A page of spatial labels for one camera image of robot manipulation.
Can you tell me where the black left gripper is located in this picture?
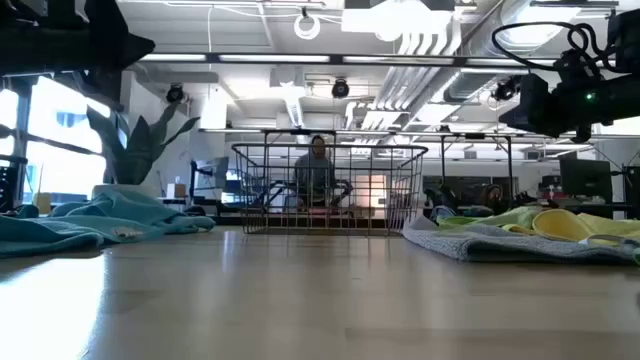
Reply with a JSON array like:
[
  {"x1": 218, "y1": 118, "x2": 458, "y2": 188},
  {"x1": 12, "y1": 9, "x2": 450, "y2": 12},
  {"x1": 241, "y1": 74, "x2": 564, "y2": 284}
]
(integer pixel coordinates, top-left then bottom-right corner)
[{"x1": 82, "y1": 0, "x2": 156, "y2": 104}]

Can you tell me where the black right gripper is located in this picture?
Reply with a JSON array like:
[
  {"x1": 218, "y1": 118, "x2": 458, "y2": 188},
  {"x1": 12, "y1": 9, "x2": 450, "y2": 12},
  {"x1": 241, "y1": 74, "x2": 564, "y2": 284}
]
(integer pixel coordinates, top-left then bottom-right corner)
[{"x1": 498, "y1": 49, "x2": 640, "y2": 144}]

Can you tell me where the yellow microfiber towel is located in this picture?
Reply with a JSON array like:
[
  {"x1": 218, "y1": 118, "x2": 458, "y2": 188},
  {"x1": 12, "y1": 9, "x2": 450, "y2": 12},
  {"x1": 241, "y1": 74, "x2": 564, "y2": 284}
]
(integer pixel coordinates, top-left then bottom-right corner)
[{"x1": 502, "y1": 208, "x2": 640, "y2": 246}]

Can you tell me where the grey microfiber towel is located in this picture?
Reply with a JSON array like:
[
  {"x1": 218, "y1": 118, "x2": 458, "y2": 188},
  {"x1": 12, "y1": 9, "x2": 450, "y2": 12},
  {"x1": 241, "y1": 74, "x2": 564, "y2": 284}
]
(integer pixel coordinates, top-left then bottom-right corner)
[{"x1": 402, "y1": 215, "x2": 640, "y2": 265}]

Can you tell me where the wire mesh basket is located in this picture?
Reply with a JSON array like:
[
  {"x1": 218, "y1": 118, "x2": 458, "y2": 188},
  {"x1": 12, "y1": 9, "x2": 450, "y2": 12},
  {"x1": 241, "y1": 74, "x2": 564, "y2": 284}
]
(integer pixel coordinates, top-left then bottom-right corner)
[{"x1": 231, "y1": 143, "x2": 429, "y2": 237}]

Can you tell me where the monitor on arm mount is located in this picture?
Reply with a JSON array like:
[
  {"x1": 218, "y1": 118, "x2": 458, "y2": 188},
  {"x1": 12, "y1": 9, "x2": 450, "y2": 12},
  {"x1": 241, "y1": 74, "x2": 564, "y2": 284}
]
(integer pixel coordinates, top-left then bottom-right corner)
[{"x1": 192, "y1": 156, "x2": 230, "y2": 199}]

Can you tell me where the black computer monitor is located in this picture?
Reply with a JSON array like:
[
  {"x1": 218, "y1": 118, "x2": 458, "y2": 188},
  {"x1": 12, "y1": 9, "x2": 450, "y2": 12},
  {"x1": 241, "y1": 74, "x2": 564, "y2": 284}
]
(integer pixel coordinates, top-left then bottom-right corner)
[{"x1": 559, "y1": 158, "x2": 614, "y2": 204}]

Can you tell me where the snake plant in white pot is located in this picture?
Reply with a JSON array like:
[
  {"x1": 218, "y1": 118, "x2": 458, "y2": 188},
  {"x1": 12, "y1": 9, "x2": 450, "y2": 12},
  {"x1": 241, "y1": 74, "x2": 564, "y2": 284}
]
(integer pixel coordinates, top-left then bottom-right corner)
[{"x1": 85, "y1": 102, "x2": 201, "y2": 199}]

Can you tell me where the person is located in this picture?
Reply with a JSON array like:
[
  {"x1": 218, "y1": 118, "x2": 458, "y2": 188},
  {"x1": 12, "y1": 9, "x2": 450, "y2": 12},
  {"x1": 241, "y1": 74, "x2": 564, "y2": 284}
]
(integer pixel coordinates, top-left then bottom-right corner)
[
  {"x1": 480, "y1": 183, "x2": 507, "y2": 215},
  {"x1": 292, "y1": 134, "x2": 354, "y2": 209}
]

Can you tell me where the black overhead beam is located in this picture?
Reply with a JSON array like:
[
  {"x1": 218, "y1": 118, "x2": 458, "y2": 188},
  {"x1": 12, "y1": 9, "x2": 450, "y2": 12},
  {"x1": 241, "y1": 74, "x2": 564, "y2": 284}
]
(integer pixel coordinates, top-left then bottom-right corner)
[{"x1": 139, "y1": 52, "x2": 640, "y2": 66}]

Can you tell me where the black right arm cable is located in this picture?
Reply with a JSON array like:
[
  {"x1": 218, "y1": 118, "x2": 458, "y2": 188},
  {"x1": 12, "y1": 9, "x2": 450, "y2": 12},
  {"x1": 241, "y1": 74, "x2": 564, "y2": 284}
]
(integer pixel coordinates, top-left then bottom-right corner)
[{"x1": 492, "y1": 21, "x2": 609, "y2": 72}]

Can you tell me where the white hanging ring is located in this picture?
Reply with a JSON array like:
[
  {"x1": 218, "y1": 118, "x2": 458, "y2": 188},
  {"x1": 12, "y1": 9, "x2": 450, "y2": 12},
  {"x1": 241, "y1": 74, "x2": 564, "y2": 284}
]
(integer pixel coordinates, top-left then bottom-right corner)
[{"x1": 293, "y1": 13, "x2": 322, "y2": 41}]

